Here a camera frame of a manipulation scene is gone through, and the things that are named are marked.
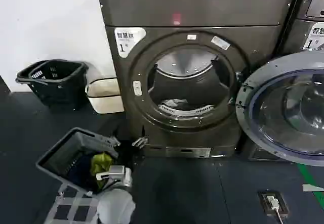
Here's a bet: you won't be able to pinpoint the grey plastic laundry basket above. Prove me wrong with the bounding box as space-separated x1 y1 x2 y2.
35 127 120 195

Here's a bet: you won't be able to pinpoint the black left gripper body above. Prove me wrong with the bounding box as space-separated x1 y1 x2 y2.
115 143 139 169

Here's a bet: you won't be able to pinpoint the cream lidded bin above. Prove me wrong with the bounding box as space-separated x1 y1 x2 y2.
85 63 125 114

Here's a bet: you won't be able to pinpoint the white number label sticker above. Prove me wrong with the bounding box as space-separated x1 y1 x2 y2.
114 27 147 59
305 23 324 51

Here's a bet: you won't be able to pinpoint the green floor tape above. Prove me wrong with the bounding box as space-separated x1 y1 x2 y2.
297 162 324 211

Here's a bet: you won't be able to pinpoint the metal floor outlet box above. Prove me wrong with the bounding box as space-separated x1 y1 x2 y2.
257 190 290 215

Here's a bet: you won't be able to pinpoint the grey dryer with control panel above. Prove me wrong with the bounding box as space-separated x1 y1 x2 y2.
242 0 324 162

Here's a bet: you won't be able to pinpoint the grey front-load dryer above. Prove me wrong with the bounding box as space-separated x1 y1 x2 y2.
96 0 301 159

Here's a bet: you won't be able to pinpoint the black plastic basket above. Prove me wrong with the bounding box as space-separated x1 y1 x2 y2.
28 59 90 110
15 60 76 108

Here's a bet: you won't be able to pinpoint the round glass dryer door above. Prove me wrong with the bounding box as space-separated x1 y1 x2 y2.
234 51 324 164

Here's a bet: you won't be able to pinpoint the pale flat strip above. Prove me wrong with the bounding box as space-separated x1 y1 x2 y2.
302 183 324 192

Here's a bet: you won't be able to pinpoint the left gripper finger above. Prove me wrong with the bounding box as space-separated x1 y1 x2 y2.
108 132 122 149
131 125 150 149

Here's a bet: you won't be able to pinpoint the grey clothes in drum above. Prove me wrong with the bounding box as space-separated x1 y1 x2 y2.
159 98 193 109

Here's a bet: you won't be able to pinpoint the grey black checkered mat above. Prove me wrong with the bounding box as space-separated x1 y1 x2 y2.
44 183 102 224

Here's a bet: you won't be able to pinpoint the green garment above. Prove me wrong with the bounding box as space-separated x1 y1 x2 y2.
90 152 113 189

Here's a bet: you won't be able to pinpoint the white plug with cable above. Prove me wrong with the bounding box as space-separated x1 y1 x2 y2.
265 195 286 224

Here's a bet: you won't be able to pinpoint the dark blue garment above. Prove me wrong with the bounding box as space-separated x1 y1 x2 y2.
66 154 99 190

